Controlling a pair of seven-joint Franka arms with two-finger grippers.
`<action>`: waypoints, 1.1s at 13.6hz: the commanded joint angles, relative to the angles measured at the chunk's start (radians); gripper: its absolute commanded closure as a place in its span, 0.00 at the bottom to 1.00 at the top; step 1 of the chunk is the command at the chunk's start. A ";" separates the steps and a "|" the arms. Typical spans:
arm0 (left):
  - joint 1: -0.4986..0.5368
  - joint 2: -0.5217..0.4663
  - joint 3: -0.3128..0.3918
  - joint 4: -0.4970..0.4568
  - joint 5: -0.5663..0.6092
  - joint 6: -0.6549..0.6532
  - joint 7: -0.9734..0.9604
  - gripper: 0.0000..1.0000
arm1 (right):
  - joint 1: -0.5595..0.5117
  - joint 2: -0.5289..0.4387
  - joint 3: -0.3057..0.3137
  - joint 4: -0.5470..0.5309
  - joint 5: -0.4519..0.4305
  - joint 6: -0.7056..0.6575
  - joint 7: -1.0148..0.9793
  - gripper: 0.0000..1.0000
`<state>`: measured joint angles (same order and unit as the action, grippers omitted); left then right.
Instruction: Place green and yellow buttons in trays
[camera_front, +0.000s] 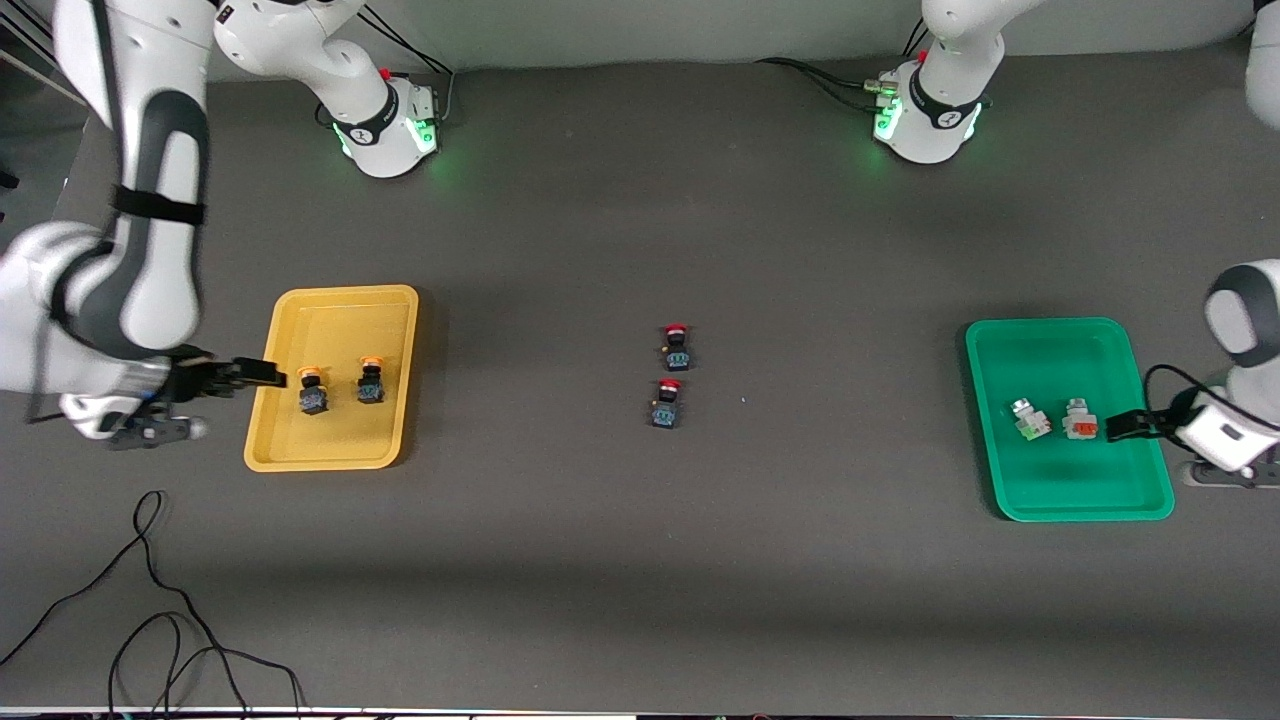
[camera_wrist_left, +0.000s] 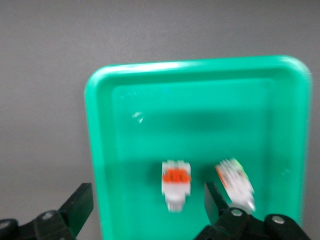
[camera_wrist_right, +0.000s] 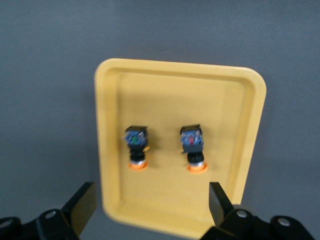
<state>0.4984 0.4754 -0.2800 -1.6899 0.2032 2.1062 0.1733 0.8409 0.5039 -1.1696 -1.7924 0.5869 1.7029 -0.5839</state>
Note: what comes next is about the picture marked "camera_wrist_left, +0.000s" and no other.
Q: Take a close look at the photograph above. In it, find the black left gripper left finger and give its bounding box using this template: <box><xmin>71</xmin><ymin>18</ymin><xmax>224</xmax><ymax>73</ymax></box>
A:
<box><xmin>0</xmin><ymin>182</ymin><xmax>94</xmax><ymax>240</ymax></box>

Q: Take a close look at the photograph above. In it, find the green plastic tray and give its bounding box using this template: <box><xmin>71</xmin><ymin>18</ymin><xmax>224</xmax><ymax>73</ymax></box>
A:
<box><xmin>84</xmin><ymin>54</ymin><xmax>314</xmax><ymax>240</ymax></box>

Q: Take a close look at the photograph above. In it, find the green button white orange block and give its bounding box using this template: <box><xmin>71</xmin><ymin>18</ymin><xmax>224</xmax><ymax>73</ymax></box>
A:
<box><xmin>160</xmin><ymin>159</ymin><xmax>193</xmax><ymax>214</ymax></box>
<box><xmin>214</xmin><ymin>157</ymin><xmax>257</xmax><ymax>214</ymax></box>

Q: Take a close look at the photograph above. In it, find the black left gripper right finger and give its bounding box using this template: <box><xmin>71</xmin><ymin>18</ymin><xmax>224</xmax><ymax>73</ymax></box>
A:
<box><xmin>193</xmin><ymin>180</ymin><xmax>311</xmax><ymax>240</ymax></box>

